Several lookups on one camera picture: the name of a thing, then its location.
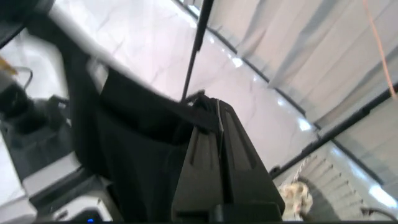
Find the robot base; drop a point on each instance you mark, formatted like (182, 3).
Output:
(49, 174)

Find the white laundry basket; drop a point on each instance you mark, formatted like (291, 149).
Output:
(335, 186)

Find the black clothes rack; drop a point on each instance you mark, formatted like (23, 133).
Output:
(202, 28)

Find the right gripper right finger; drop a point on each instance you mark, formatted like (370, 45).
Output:
(248, 180)

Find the black garment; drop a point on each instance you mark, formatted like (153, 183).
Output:
(140, 155)

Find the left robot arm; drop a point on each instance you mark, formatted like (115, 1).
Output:
(31, 109)

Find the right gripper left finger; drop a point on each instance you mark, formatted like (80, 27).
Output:
(199, 174)

